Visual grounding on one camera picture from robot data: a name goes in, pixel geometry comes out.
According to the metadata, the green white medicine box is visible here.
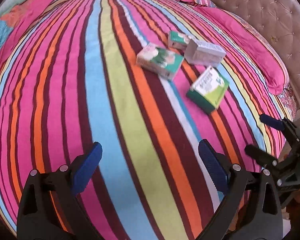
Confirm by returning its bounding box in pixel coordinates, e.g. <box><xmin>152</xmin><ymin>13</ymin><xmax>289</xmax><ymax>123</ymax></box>
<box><xmin>186</xmin><ymin>66</ymin><xmax>229</xmax><ymax>115</ymax></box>

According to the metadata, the white pink text box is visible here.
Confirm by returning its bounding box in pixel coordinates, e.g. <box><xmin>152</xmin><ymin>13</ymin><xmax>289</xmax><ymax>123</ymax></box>
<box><xmin>184</xmin><ymin>39</ymin><xmax>226</xmax><ymax>67</ymax></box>

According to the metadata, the teal picture box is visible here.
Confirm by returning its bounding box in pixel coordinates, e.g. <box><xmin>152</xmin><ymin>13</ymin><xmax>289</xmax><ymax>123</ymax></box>
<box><xmin>136</xmin><ymin>43</ymin><xmax>184</xmax><ymax>80</ymax></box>

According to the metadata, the teal green box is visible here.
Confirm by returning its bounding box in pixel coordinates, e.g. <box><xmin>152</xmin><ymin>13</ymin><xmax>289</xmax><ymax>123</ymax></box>
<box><xmin>168</xmin><ymin>31</ymin><xmax>191</xmax><ymax>50</ymax></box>

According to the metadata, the striped colourful bed sheet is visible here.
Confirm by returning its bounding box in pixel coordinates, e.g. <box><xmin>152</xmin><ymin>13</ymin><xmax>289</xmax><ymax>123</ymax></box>
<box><xmin>0</xmin><ymin>0</ymin><xmax>296</xmax><ymax>239</ymax></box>

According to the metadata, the tufted beige headboard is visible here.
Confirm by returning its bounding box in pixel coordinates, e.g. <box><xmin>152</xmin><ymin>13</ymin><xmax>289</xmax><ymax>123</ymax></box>
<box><xmin>211</xmin><ymin>0</ymin><xmax>300</xmax><ymax>108</ymax></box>

